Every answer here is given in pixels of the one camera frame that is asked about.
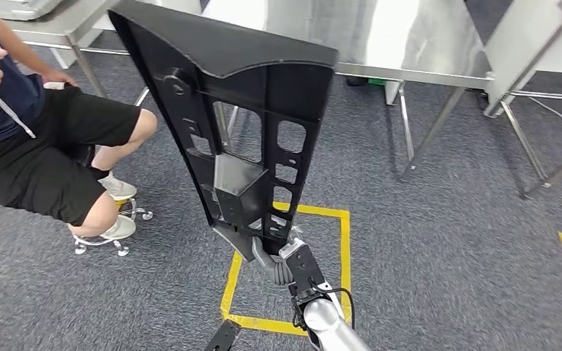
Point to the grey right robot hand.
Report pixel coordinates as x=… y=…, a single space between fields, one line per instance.
x=264 y=254

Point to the black plastic plate bracket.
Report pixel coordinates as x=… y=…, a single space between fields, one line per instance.
x=232 y=48

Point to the grey plastic part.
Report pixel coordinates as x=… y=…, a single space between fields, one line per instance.
x=19 y=8

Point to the black bag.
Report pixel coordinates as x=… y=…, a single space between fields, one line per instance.
x=356 y=81

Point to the green box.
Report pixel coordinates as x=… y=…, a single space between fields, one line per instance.
x=378 y=82

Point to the person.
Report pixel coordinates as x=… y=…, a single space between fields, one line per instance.
x=43 y=160

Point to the white panel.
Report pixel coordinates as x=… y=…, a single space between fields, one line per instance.
x=63 y=57
x=518 y=38

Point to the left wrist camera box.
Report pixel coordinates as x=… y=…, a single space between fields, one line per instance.
x=223 y=336

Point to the steel frame workbench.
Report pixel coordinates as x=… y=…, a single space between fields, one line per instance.
x=407 y=38
x=58 y=26
x=526 y=140

